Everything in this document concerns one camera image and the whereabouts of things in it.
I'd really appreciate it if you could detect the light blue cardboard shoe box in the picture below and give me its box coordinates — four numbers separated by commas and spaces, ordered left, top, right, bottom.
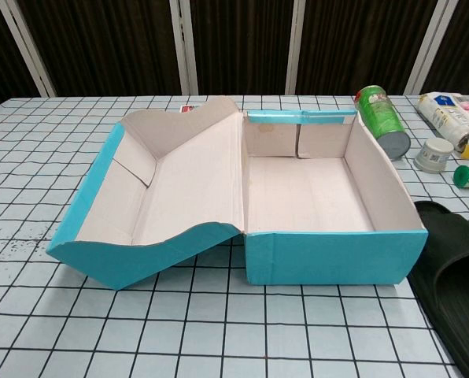
46, 95, 429, 291

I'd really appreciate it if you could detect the black rubber slipper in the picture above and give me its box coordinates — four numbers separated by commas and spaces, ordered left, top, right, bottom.
407, 200, 469, 355

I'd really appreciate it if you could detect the white black checkered tablecloth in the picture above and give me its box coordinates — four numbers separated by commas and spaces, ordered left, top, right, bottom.
0, 93, 469, 378

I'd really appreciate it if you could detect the green cylindrical snack can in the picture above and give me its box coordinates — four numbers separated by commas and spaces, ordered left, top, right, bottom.
354, 84, 412, 161

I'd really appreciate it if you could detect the small white plastic cup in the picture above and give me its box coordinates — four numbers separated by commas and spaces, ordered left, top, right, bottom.
413, 138, 455, 174

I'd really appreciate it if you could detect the crumpled white paper package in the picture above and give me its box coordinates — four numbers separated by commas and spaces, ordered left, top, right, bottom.
417, 91, 469, 161

